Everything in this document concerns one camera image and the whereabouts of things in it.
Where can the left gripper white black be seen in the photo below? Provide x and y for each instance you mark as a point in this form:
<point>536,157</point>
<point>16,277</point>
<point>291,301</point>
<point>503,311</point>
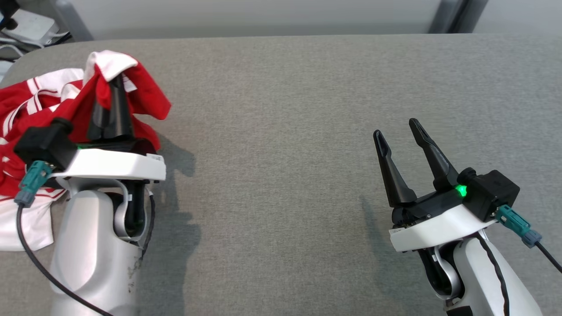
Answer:
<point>114,164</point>

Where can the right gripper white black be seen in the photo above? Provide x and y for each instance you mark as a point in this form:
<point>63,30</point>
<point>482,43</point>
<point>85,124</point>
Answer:
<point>434,228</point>

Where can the red shorts with white trim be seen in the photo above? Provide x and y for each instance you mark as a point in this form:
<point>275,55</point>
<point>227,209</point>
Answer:
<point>147,90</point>

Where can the red white jersey shirt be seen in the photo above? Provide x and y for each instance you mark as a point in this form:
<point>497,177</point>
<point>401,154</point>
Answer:
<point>22,114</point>

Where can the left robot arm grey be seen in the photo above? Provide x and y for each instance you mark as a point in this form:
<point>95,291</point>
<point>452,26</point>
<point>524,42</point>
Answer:
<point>88,254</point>

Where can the white power strip with plug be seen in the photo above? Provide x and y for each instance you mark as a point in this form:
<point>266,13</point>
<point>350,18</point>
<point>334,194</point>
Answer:
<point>28,26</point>

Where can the black plug adapter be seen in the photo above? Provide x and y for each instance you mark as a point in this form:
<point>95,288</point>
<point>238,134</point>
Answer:
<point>8,13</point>

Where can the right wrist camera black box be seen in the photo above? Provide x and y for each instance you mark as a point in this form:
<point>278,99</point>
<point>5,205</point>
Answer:
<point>494,193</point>

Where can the grey partition post with slot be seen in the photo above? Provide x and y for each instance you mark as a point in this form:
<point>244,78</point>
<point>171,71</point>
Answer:
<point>456,15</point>

